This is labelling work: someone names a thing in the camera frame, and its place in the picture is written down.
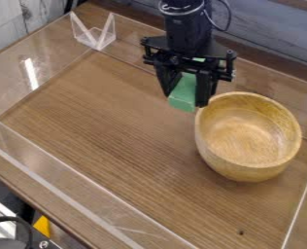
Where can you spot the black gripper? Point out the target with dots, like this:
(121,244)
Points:
(186,48)

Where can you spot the green rectangular block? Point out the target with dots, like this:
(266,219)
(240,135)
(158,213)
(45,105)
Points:
(182,95)

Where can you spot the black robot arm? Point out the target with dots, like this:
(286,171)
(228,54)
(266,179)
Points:
(188,59)

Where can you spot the brown wooden bowl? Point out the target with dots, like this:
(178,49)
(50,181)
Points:
(246,136)

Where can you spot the yellow tag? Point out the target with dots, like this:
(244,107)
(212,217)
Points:
(41,226)

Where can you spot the clear acrylic corner bracket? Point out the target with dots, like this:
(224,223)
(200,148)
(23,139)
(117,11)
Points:
(97,38)

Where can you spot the clear acrylic tray wall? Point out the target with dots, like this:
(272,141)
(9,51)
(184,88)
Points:
(96,217)

